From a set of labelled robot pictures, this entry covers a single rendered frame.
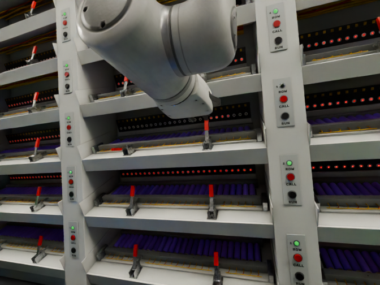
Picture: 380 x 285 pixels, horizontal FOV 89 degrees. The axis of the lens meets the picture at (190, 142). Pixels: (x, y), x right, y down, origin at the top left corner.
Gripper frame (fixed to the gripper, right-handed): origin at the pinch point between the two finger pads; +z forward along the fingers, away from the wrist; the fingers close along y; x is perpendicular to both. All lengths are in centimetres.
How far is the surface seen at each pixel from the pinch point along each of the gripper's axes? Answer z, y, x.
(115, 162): 9.5, -31.1, -9.9
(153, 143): 14.2, -19.8, -3.6
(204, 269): 19.7, -4.5, -42.6
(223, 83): 6.0, 6.0, 10.0
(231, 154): 9.4, 6.7, -9.4
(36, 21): 0, -66, 47
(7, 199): 18, -96, -23
